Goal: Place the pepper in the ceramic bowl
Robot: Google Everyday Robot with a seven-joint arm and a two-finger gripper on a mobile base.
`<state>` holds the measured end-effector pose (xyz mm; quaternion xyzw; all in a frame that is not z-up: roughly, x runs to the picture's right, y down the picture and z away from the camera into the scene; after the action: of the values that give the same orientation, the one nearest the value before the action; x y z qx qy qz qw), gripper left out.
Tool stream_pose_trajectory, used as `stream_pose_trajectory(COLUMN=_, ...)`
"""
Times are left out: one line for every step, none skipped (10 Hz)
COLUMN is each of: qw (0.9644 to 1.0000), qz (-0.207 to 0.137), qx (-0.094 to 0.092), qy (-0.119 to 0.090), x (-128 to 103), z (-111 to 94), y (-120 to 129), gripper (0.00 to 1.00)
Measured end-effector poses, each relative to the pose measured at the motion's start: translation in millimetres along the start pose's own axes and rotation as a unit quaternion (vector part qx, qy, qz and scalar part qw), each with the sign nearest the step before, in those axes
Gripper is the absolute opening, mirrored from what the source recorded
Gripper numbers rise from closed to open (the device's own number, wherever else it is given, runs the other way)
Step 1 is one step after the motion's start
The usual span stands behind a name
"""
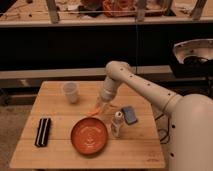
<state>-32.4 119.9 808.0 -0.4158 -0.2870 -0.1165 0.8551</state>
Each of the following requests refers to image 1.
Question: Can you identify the orange pepper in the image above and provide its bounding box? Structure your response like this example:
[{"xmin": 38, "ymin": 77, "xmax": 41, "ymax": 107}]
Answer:
[{"xmin": 88, "ymin": 107, "xmax": 101, "ymax": 116}]

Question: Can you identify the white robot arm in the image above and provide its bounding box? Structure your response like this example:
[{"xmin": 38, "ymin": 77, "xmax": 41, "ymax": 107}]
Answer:
[{"xmin": 99, "ymin": 61, "xmax": 213, "ymax": 171}]

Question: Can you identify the orange ceramic bowl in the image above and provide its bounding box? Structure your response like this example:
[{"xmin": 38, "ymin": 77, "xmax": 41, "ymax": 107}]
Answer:
[{"xmin": 70, "ymin": 117, "xmax": 108, "ymax": 155}]

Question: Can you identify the metal bowl lamp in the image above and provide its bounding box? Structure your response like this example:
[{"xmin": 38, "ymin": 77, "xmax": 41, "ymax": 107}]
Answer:
[{"xmin": 173, "ymin": 38, "xmax": 213, "ymax": 64}]

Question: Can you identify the clear plastic bottle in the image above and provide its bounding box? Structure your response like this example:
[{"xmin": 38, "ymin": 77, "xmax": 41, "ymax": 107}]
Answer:
[{"xmin": 111, "ymin": 111, "xmax": 124, "ymax": 138}]

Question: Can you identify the blue grey sponge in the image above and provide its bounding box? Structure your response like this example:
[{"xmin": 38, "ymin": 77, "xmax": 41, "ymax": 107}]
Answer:
[{"xmin": 121, "ymin": 106, "xmax": 137, "ymax": 125}]

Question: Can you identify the translucent plastic cup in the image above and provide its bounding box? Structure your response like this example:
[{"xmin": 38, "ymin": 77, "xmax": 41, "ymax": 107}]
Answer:
[{"xmin": 62, "ymin": 82, "xmax": 79, "ymax": 104}]

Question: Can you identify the wooden table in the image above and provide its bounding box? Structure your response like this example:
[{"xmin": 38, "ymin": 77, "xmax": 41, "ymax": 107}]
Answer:
[{"xmin": 10, "ymin": 81, "xmax": 165, "ymax": 169}]

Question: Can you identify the black rectangular case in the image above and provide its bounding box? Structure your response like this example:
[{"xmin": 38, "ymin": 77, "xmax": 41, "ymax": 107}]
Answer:
[{"xmin": 35, "ymin": 118, "xmax": 51, "ymax": 147}]

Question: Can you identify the wooden shelf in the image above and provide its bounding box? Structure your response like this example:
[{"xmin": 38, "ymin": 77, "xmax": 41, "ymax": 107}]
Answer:
[{"xmin": 0, "ymin": 0, "xmax": 213, "ymax": 27}]

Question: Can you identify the black cable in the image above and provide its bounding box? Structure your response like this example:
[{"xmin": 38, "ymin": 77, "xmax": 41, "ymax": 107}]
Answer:
[{"xmin": 155, "ymin": 113, "xmax": 171, "ymax": 145}]

